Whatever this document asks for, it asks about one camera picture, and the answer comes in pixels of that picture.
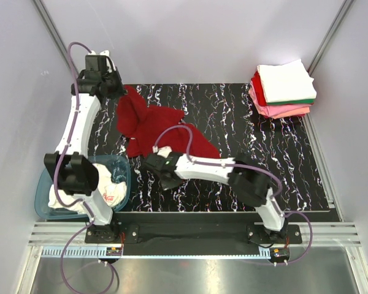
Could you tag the white slotted cable duct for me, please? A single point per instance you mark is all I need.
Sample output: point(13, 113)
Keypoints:
point(109, 252)

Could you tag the folded salmon t shirt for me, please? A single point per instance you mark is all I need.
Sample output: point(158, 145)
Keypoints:
point(276, 112)

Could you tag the right aluminium corner post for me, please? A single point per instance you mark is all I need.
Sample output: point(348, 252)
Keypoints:
point(330, 34)

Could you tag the folded pink t shirt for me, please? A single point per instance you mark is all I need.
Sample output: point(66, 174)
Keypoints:
point(254, 98)

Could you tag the left aluminium corner post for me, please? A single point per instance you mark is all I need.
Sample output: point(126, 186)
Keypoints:
point(53, 33)

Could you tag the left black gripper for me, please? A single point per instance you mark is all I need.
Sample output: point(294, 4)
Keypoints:
point(121, 90)

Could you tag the folded red t shirt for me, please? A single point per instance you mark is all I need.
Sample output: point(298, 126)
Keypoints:
point(258, 88)

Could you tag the black marbled table mat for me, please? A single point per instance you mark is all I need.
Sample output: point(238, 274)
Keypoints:
point(224, 113)

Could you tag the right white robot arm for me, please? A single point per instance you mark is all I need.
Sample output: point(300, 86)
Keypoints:
point(253, 186)

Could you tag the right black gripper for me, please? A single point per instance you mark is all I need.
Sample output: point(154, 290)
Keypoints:
point(168, 185)

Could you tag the blue plastic basket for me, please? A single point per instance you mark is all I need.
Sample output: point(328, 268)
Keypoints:
point(117, 165)

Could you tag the folded white t shirt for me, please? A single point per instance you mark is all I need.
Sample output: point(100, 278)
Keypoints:
point(287, 81)

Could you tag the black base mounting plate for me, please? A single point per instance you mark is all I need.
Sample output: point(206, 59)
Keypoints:
point(113, 233)

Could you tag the dark red t shirt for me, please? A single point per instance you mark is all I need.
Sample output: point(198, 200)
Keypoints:
point(146, 125)

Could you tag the white t shirt in basket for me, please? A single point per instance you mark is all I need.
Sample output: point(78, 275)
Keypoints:
point(112, 193)

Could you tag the folded green t shirt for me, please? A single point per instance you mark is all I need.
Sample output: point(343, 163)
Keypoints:
point(290, 102)

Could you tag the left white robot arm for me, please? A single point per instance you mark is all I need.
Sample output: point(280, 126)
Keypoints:
point(76, 180)

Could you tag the aluminium corner post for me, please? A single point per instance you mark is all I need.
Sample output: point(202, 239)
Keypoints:
point(330, 34)
point(53, 33)

